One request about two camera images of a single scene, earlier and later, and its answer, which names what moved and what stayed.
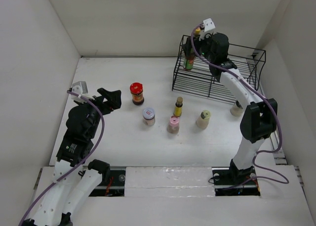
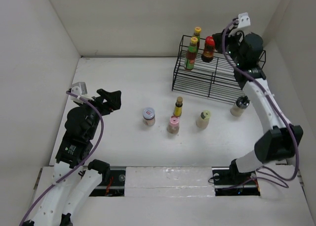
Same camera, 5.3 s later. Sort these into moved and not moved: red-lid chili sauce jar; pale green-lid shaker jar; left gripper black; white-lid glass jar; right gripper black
Moved: red-lid chili sauce jar; right gripper black
Not moved: pale green-lid shaker jar; left gripper black; white-lid glass jar
